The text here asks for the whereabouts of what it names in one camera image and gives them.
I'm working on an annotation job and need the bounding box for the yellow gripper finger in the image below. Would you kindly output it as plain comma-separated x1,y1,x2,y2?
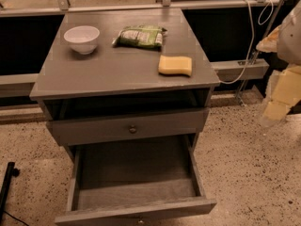
261,64,301,127

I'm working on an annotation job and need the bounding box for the yellow sponge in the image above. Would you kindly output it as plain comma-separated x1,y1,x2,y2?
158,56,192,76

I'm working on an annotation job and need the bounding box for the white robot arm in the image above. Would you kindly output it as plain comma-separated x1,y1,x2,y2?
256,1,301,126

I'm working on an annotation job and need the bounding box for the round metal drawer knob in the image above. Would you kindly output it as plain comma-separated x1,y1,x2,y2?
129,125,137,134

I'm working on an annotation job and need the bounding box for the grey wooden drawer cabinet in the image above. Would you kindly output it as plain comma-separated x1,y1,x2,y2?
29,7,221,162

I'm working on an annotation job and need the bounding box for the open grey bottom drawer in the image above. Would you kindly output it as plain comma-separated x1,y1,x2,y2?
55,135,216,226

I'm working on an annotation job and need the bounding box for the grey middle drawer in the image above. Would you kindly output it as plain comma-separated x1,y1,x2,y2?
47,108,209,146

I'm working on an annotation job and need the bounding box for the green snack bag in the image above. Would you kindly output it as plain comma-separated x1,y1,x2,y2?
112,25,167,49

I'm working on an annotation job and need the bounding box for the white ceramic bowl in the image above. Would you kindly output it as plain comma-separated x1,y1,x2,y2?
64,25,100,55

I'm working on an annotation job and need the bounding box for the black floor stand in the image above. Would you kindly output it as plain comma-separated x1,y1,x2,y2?
0,162,20,222

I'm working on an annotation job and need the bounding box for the white cable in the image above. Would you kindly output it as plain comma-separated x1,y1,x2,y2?
217,0,275,86

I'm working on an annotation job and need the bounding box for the grey metal railing frame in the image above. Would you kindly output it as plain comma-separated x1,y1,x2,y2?
0,0,293,99

